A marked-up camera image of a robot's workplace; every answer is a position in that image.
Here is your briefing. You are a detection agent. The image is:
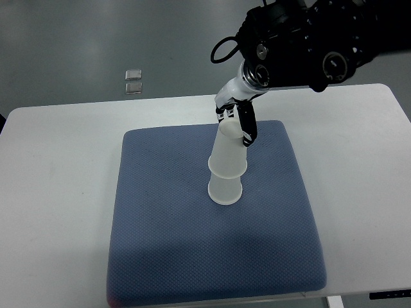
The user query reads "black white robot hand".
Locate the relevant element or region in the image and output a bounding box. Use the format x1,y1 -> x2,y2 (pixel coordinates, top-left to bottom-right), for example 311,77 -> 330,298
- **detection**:
214,61 -> 267,147

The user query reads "white paper cup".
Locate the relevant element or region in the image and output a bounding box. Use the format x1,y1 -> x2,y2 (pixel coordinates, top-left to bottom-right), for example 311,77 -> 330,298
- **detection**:
208,117 -> 247,179
207,173 -> 243,205

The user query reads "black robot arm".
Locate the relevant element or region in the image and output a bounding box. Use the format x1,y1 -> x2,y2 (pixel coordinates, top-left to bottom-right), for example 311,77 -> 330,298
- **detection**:
236,1 -> 410,92

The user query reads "white paper cup on mat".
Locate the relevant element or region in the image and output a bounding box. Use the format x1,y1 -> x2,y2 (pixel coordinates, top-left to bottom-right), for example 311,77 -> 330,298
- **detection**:
207,173 -> 243,205

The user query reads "upper metal floor plate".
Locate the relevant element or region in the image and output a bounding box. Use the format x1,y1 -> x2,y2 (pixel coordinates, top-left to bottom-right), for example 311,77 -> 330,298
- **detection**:
125,69 -> 142,80

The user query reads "blue quilted cushion mat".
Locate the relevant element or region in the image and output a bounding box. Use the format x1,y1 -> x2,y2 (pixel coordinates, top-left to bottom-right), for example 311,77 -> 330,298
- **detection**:
107,120 -> 327,307

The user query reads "black table control panel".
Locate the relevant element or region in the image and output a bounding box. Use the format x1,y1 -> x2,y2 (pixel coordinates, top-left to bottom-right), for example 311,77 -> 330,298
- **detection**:
369,289 -> 411,300

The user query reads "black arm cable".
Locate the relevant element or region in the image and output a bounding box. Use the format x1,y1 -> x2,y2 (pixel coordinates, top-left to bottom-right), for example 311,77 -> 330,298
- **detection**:
210,35 -> 243,64

